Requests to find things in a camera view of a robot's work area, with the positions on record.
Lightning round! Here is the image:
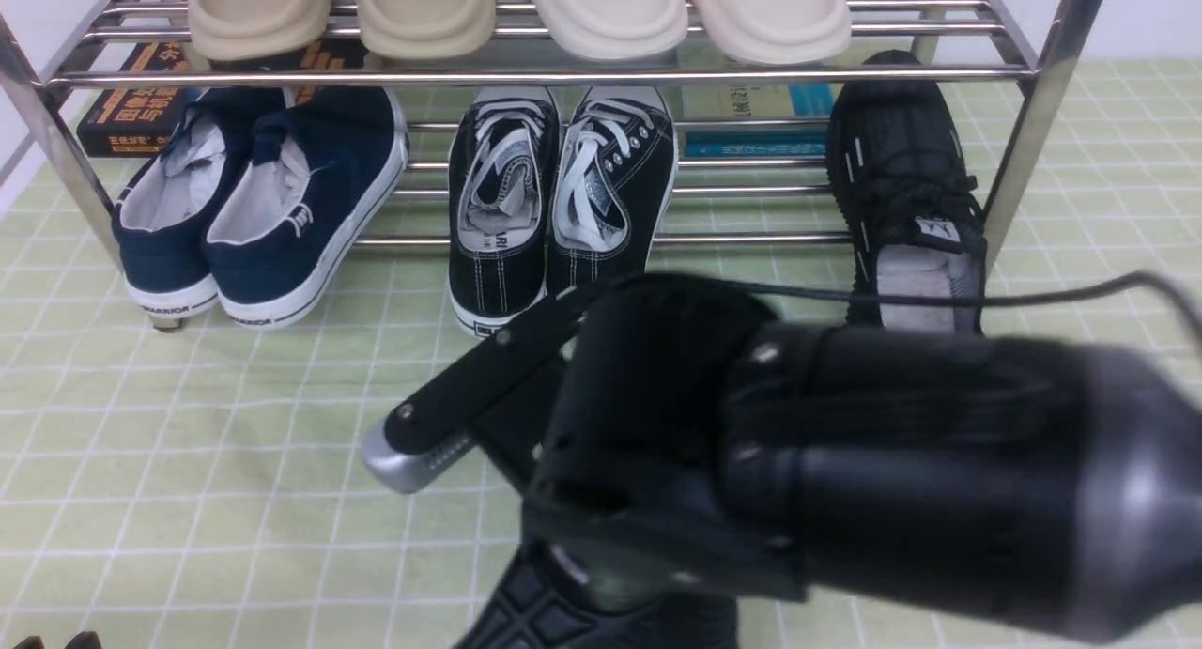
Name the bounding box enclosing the silver metal shoe rack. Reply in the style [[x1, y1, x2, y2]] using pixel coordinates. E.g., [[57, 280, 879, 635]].
[[2, 0, 1102, 282]]

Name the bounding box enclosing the black canvas sneaker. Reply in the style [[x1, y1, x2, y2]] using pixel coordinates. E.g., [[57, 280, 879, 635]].
[[545, 85, 680, 297], [447, 85, 563, 338]]

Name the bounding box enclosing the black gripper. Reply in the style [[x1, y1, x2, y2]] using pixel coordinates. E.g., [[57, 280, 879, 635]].
[[363, 275, 809, 614]]

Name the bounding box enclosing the black mesh sneaker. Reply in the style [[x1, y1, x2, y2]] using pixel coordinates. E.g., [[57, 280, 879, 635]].
[[825, 81, 988, 335], [456, 538, 739, 648]]

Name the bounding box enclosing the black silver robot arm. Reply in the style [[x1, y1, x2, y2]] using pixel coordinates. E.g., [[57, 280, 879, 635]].
[[362, 272, 1201, 648]]

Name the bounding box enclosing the black canvas sneaker right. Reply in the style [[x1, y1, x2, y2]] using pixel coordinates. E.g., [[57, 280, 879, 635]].
[[545, 85, 680, 297]]

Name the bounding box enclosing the teal beige book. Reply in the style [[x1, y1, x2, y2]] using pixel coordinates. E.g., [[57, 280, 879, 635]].
[[678, 83, 837, 160]]

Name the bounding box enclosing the black object bottom left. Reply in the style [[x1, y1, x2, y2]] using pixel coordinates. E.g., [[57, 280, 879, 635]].
[[13, 630, 102, 649]]

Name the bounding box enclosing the navy canvas shoe left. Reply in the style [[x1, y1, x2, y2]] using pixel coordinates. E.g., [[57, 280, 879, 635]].
[[111, 85, 293, 320]]

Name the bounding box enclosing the navy canvas shoe right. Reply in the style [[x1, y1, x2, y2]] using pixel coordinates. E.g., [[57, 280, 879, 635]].
[[203, 85, 407, 331]]

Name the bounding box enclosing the tan slipper far left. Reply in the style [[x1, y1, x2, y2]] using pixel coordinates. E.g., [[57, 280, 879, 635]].
[[188, 0, 331, 61]]

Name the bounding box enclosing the black orange book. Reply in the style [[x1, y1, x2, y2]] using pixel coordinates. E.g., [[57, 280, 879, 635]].
[[76, 38, 365, 157]]

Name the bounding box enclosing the tan slipper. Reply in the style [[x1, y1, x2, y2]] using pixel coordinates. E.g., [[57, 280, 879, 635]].
[[356, 0, 496, 61], [188, 0, 331, 61]]

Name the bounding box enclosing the cream slipper far right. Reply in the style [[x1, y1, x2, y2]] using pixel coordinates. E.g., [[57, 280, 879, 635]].
[[691, 0, 853, 66]]

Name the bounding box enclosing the cream slipper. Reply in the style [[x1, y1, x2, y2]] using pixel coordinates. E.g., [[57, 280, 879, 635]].
[[532, 0, 688, 61], [691, 0, 853, 66]]

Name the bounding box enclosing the navy canvas shoe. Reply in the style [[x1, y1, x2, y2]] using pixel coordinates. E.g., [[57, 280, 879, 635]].
[[203, 85, 407, 331], [111, 85, 293, 320]]

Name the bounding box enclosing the black canvas sneaker left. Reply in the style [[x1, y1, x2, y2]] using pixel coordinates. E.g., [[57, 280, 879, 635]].
[[447, 85, 563, 338]]

